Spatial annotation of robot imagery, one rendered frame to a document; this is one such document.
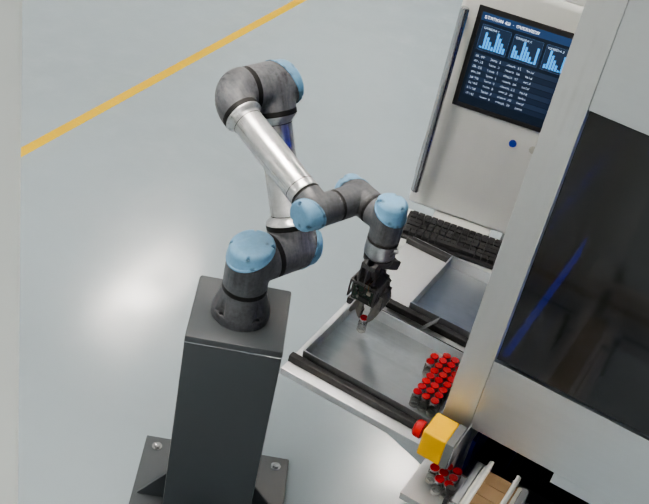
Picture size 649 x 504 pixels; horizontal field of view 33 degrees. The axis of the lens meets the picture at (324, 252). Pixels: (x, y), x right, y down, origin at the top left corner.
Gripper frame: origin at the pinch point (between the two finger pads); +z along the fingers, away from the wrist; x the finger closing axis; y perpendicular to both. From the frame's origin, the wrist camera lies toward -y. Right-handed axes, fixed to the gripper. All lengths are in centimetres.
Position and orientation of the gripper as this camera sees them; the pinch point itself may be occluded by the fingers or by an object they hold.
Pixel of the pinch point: (366, 313)
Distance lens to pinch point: 265.5
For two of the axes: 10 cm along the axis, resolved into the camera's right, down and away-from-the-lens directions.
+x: 8.4, 4.4, -3.1
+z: -1.8, 7.8, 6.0
